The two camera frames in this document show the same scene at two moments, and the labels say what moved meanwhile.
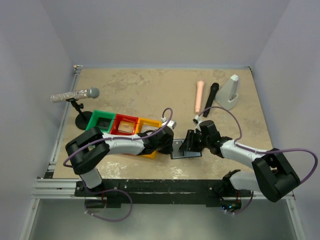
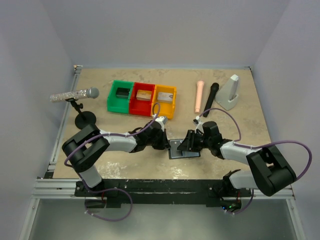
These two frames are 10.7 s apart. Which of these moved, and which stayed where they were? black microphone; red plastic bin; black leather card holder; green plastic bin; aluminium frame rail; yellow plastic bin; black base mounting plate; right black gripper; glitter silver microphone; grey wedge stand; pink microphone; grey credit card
Moved: yellow plastic bin; red plastic bin; green plastic bin
Stayed: grey wedge stand; black microphone; black base mounting plate; black leather card holder; glitter silver microphone; pink microphone; aluminium frame rail; grey credit card; right black gripper
